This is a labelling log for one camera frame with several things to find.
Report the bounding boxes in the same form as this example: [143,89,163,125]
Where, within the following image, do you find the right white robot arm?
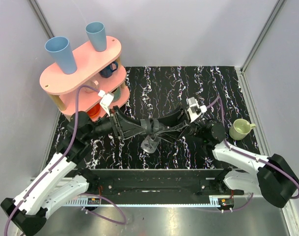
[154,109,299,208]

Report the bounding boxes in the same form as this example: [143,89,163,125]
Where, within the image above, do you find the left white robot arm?
[0,106,151,236]

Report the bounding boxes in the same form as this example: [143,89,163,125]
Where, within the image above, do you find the pink ceramic mug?
[84,80,99,93]

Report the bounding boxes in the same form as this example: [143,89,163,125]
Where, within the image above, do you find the orange plastic bowl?
[87,103,101,118]

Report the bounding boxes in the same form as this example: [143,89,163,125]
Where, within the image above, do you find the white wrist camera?
[98,90,114,115]
[187,97,207,123]

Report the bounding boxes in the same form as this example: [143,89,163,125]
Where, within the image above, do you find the dark blue ceramic mug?
[99,61,118,78]

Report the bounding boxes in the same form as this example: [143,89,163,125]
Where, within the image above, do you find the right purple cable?
[205,96,299,213]

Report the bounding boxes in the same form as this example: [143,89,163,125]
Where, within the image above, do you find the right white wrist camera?
[187,97,207,123]

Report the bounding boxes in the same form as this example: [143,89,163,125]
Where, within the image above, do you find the purple cable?
[3,85,127,234]
[205,96,299,213]

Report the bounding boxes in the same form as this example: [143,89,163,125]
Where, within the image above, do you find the light green ceramic mug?
[229,118,256,141]

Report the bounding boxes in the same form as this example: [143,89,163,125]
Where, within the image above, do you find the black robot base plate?
[70,168,253,205]

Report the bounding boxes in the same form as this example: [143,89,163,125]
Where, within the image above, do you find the large blue plastic cup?
[45,36,77,74]

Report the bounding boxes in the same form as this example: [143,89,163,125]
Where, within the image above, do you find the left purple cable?
[3,85,127,234]

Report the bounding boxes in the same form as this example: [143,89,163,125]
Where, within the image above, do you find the pink three-tier wooden shelf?
[39,36,130,119]

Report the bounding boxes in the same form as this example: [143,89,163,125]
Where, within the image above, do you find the white slotted cable duct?
[63,197,100,207]

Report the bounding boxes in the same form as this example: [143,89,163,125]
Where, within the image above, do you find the teal speckled ceramic cup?
[112,87,121,102]

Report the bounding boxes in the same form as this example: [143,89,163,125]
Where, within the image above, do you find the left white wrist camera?
[98,90,114,115]

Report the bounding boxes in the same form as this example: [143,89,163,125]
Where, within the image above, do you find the black marble patterned mat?
[46,65,265,170]

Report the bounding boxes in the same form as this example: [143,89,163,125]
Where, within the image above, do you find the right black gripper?
[153,104,205,144]

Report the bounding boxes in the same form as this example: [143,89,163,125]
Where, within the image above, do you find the small blue plastic cup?
[85,22,107,52]

